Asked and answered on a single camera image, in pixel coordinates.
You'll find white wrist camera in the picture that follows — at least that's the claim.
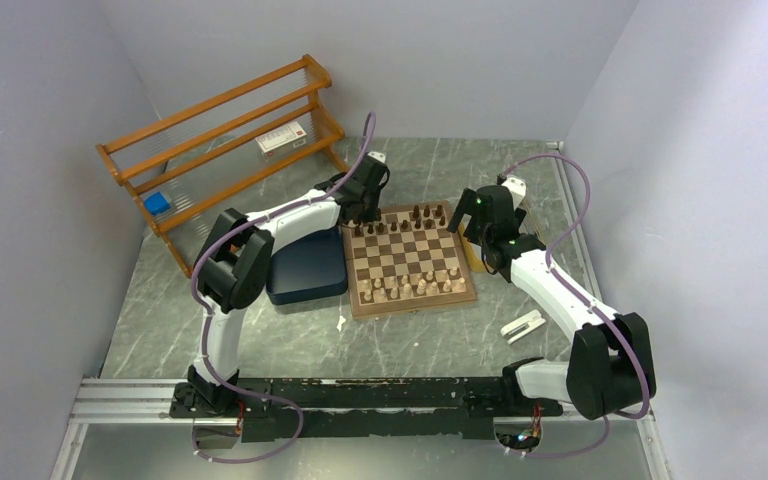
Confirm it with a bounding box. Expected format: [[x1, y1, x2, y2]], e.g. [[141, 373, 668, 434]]
[[366, 151, 386, 163], [501, 175, 527, 208]]

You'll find orange wooden rack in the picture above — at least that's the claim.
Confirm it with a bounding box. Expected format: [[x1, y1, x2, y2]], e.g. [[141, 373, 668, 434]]
[[95, 55, 359, 278]]

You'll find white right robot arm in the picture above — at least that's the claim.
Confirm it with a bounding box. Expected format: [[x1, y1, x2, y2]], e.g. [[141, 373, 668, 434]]
[[448, 182, 657, 420]]

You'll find blue small object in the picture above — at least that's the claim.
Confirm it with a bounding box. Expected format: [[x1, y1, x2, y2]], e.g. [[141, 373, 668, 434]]
[[143, 192, 172, 216]]

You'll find blue metal tin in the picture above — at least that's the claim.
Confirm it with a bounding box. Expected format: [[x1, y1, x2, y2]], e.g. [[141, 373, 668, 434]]
[[265, 227, 348, 306]]

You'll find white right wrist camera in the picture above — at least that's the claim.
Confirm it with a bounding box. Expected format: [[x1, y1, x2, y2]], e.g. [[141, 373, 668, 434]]
[[501, 175, 527, 208]]

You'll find light chess pieces row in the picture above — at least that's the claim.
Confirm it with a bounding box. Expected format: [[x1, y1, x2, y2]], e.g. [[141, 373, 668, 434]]
[[356, 267, 474, 306]]

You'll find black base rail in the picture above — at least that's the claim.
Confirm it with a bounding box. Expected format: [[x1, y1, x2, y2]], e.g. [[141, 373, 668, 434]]
[[169, 376, 563, 443]]

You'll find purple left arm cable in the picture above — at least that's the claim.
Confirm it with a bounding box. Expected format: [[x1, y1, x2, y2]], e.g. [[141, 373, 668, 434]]
[[189, 111, 379, 465]]

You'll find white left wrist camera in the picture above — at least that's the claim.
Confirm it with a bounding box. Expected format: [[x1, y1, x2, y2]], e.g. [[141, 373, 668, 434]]
[[366, 151, 386, 163]]

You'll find wooden chess board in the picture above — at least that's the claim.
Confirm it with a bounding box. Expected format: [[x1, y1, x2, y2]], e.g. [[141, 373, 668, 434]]
[[341, 201, 477, 319]]

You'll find white red box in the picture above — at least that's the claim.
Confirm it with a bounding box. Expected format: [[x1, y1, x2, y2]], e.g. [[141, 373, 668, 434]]
[[255, 121, 308, 160]]

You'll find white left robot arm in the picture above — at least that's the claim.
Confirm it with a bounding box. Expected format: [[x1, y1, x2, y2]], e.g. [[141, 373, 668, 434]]
[[187, 151, 389, 416]]

